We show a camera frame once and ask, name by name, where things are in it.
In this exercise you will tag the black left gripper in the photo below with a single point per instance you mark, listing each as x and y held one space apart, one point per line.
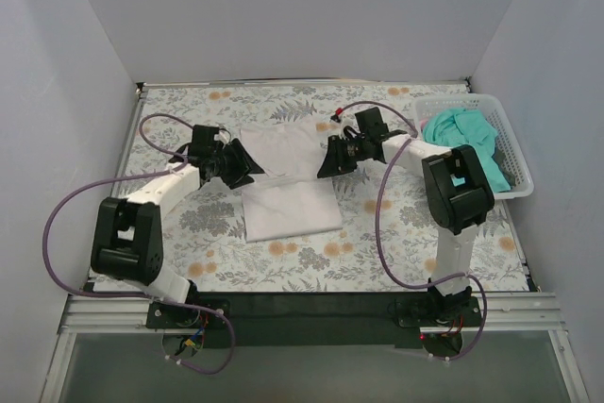
231 163

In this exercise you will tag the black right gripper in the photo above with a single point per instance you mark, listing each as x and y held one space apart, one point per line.
343 154

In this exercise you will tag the white t shirt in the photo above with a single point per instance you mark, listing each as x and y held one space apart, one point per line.
287 199

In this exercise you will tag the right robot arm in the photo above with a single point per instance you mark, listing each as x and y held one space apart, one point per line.
459 198

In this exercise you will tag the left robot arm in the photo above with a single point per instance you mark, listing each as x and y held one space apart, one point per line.
128 239

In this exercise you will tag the pink garment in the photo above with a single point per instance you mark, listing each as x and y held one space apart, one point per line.
421 123

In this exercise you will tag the floral patterned table mat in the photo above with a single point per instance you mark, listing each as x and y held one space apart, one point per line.
388 232

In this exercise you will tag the teal t shirt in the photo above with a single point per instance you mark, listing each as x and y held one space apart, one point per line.
459 126

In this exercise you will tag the white plastic laundry basket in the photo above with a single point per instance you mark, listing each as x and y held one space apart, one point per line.
491 108

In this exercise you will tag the grey garment in basket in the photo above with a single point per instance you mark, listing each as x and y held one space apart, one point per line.
499 158

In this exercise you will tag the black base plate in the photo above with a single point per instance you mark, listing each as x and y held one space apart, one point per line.
316 319

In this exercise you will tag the aluminium frame rail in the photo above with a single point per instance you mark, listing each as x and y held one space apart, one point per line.
505 312

